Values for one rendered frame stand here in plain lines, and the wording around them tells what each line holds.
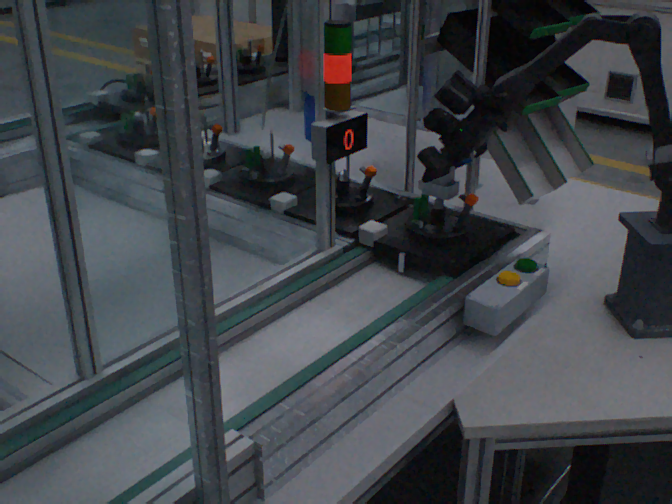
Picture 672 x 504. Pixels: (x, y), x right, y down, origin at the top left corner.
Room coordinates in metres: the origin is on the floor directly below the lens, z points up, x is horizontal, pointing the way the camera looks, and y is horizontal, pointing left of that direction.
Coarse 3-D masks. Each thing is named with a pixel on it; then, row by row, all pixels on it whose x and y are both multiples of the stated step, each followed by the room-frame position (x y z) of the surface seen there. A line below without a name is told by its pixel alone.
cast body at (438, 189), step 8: (448, 176) 1.50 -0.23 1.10; (424, 184) 1.52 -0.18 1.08; (432, 184) 1.51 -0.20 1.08; (440, 184) 1.50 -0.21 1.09; (448, 184) 1.50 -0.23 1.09; (456, 184) 1.51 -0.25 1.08; (424, 192) 1.52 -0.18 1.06; (432, 192) 1.51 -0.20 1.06; (440, 192) 1.49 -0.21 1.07; (448, 192) 1.48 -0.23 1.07; (456, 192) 1.51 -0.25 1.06
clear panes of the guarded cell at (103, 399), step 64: (0, 0) 0.62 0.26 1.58; (64, 0) 0.67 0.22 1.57; (128, 0) 0.72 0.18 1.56; (0, 64) 0.62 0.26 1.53; (64, 64) 0.66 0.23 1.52; (128, 64) 0.71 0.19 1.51; (0, 128) 0.61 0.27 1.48; (64, 128) 0.65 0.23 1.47; (128, 128) 0.70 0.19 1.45; (0, 192) 0.60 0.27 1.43; (64, 192) 0.65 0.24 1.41; (128, 192) 0.70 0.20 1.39; (0, 256) 0.59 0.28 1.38; (64, 256) 0.64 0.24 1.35; (128, 256) 0.69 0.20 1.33; (0, 320) 0.58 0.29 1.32; (64, 320) 0.63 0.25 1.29; (128, 320) 0.68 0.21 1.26; (0, 384) 0.57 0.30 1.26; (64, 384) 0.62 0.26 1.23; (128, 384) 0.67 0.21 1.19; (0, 448) 0.56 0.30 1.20; (64, 448) 0.61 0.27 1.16; (128, 448) 0.67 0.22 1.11; (192, 448) 0.73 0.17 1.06
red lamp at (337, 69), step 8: (328, 56) 1.43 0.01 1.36; (336, 56) 1.42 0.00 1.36; (344, 56) 1.43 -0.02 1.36; (328, 64) 1.43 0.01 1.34; (336, 64) 1.42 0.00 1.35; (344, 64) 1.43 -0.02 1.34; (328, 72) 1.43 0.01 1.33; (336, 72) 1.42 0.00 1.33; (344, 72) 1.43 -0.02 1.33; (328, 80) 1.43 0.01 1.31; (336, 80) 1.42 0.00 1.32; (344, 80) 1.43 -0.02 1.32
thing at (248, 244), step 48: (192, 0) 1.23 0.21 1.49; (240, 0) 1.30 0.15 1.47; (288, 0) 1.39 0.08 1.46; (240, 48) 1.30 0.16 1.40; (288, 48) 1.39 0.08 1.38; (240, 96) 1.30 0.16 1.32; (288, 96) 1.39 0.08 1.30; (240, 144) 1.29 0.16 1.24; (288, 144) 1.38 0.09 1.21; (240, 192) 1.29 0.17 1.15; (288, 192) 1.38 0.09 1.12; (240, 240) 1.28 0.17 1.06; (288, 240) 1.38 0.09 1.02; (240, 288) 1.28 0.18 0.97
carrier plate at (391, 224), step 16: (384, 224) 1.56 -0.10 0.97; (400, 224) 1.56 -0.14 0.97; (480, 224) 1.56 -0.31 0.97; (496, 224) 1.56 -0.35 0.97; (384, 240) 1.48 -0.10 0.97; (400, 240) 1.48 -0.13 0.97; (480, 240) 1.48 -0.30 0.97; (496, 240) 1.48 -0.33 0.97; (416, 256) 1.41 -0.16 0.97; (432, 256) 1.40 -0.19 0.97; (448, 256) 1.40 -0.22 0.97; (464, 256) 1.40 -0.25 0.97; (480, 256) 1.42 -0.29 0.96; (448, 272) 1.36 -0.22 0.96
